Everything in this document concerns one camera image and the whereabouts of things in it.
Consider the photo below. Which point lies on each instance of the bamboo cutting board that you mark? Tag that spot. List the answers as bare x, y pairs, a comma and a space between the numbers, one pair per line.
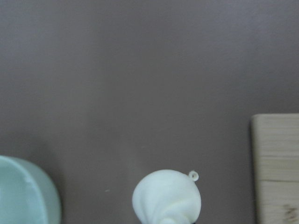
275, 144

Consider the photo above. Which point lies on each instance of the white steamed bun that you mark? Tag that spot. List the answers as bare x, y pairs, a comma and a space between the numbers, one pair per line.
167, 197

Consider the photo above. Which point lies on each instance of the mint green bowl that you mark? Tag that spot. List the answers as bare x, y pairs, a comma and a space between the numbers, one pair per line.
27, 194

